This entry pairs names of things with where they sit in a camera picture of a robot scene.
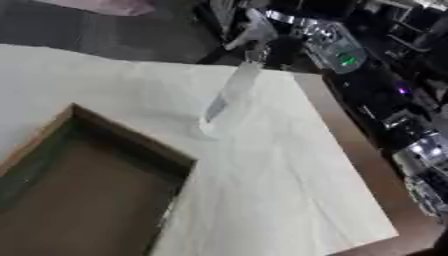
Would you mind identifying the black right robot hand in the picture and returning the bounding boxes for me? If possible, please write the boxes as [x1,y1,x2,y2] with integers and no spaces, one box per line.
[259,34,312,71]

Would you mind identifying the pink bag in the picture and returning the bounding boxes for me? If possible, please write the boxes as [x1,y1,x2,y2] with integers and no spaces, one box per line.
[33,0,158,18]

